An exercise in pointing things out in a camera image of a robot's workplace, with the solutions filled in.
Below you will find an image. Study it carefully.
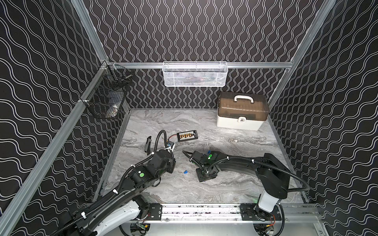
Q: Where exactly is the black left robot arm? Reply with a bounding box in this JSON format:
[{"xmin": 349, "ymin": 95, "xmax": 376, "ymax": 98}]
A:
[{"xmin": 53, "ymin": 141, "xmax": 176, "ymax": 236}]

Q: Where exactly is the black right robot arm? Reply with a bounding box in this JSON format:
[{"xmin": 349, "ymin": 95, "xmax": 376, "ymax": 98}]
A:
[{"xmin": 183, "ymin": 150, "xmax": 310, "ymax": 221}]

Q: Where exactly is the white box brown lid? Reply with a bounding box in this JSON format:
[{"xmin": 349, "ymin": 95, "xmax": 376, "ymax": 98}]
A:
[{"xmin": 217, "ymin": 91, "xmax": 270, "ymax": 131}]

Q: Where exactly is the black charging board with cable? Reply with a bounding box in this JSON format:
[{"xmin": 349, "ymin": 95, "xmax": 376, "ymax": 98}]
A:
[{"xmin": 168, "ymin": 130, "xmax": 198, "ymax": 142}]

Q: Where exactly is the white mesh wall basket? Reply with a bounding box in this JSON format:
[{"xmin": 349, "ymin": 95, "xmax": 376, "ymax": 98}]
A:
[{"xmin": 162, "ymin": 61, "xmax": 228, "ymax": 88}]

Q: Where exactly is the black wire wall basket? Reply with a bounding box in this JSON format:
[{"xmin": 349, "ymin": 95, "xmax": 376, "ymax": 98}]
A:
[{"xmin": 84, "ymin": 64, "xmax": 134, "ymax": 120}]

